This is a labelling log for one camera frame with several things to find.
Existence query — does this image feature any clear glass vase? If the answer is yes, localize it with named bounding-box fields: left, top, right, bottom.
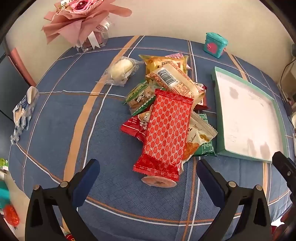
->
left=75, top=23, right=109, bottom=52

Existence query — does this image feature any beige barcode snack packet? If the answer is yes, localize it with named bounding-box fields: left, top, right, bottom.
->
left=146, top=62, right=206, bottom=105

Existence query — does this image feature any green cow snack packet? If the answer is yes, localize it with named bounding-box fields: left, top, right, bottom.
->
left=125, top=81, right=156, bottom=116

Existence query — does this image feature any blue and white packet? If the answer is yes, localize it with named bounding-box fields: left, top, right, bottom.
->
left=10, top=86, right=40, bottom=145

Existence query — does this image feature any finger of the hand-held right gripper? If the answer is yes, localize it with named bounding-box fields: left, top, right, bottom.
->
left=272, top=151, right=296, bottom=197

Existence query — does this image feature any dark red snack packet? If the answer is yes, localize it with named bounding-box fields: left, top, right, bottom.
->
left=193, top=83, right=208, bottom=111

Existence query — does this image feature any black power adapter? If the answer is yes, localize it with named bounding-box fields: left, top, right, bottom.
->
left=284, top=100, right=294, bottom=116

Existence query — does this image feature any pink padded frame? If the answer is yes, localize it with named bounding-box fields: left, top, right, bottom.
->
left=7, top=47, right=36, bottom=87

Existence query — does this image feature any blue plaid tablecloth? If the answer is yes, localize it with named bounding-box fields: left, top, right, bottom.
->
left=8, top=35, right=296, bottom=241

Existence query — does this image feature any green-rimmed white tray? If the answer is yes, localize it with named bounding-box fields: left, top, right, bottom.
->
left=211, top=67, right=289, bottom=164

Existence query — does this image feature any round pink snack packet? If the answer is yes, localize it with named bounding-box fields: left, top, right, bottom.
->
left=142, top=176, right=177, bottom=187

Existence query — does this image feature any white cookie snack packet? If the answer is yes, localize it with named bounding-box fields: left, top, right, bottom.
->
left=181, top=112, right=218, bottom=173

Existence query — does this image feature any yellow snack packet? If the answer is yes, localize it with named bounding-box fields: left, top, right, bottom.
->
left=139, top=54, right=189, bottom=75

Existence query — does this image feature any red cartoon snack packet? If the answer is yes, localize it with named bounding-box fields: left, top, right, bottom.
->
left=120, top=109, right=153, bottom=143

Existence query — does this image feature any small teal tin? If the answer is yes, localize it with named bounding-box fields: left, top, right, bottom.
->
left=203, top=32, right=229, bottom=58

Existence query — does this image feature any green and white snack packet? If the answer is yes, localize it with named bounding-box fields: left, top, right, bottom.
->
left=192, top=112, right=216, bottom=157

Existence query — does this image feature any pink paper flower bouquet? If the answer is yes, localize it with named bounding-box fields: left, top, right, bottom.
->
left=42, top=0, right=132, bottom=45

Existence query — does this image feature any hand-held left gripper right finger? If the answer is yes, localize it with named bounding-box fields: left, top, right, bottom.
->
left=196, top=159, right=271, bottom=241

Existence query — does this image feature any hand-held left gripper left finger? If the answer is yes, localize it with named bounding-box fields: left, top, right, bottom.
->
left=25, top=159, right=100, bottom=241

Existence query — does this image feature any red patterned snack packet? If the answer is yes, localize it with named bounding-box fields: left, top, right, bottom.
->
left=133, top=88, right=194, bottom=182

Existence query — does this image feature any orange packet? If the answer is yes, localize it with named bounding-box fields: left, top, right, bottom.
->
left=2, top=205, right=20, bottom=226

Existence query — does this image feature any clear-wrapped white bun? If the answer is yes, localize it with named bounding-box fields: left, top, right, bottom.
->
left=96, top=56, right=145, bottom=87

